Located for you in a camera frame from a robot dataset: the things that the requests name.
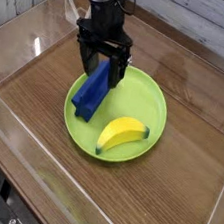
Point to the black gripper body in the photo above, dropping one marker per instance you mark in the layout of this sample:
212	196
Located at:
105	28

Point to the black metal bracket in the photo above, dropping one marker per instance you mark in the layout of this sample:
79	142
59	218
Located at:
12	209

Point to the yellow toy banana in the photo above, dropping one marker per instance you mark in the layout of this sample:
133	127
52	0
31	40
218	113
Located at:
120	131

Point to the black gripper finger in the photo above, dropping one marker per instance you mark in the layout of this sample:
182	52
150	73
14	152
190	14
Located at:
117	69
89	56

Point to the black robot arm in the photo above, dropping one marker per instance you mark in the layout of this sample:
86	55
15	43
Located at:
103	33

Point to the blue star-shaped block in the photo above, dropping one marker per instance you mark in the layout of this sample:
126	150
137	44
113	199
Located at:
89	96

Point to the green round plate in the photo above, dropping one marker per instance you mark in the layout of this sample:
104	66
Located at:
137	96

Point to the clear acrylic corner bracket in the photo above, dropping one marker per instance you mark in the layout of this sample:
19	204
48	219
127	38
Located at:
73	13

